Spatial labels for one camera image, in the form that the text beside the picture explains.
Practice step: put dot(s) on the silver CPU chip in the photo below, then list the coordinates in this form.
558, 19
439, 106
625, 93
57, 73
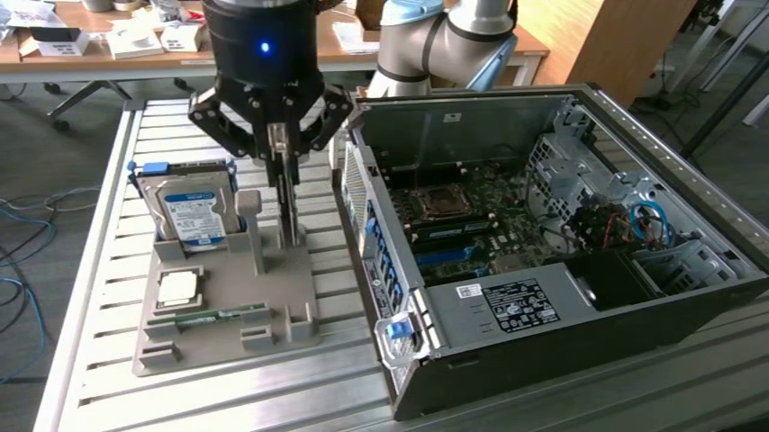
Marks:
178, 288

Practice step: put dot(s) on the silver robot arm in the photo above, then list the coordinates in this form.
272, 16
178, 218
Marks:
409, 40

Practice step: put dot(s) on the wooden desk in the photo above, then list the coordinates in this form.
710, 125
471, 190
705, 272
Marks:
89, 63

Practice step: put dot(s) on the blue expansion slot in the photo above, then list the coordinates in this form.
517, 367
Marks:
445, 257

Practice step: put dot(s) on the metal disk bay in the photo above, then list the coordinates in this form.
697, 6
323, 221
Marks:
690, 265

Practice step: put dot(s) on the small white box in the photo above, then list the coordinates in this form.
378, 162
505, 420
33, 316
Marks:
180, 42

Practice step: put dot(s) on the metal CPU socket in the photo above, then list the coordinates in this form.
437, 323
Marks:
442, 201

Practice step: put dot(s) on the open black PC case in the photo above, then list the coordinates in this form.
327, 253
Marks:
541, 373

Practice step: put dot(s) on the green loose RAM stick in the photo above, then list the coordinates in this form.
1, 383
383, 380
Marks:
222, 313

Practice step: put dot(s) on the grey power supply unit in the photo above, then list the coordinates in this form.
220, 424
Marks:
457, 319

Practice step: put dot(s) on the hard disk with blue caddy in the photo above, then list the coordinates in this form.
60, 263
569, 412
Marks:
188, 211

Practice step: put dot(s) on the grey parts rack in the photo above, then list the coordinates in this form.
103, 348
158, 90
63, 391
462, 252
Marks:
240, 288

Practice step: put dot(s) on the blue case latch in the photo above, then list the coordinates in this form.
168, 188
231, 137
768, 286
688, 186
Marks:
398, 330

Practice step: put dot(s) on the flat white box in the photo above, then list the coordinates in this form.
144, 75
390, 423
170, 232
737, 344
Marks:
123, 50

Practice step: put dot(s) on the perforated metal drive cage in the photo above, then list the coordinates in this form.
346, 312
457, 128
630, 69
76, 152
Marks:
558, 180

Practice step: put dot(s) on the white box with black lid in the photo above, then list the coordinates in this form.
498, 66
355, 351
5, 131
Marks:
63, 47

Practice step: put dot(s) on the white paper stack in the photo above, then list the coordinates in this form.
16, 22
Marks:
354, 38

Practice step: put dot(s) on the graphics card with silver bracket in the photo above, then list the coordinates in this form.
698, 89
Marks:
290, 211

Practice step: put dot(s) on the wooden cabinet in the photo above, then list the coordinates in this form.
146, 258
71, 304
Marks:
601, 45

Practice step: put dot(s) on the grey cup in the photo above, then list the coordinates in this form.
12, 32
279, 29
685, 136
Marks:
97, 4

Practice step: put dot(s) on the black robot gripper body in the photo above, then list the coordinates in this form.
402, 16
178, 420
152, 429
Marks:
264, 40

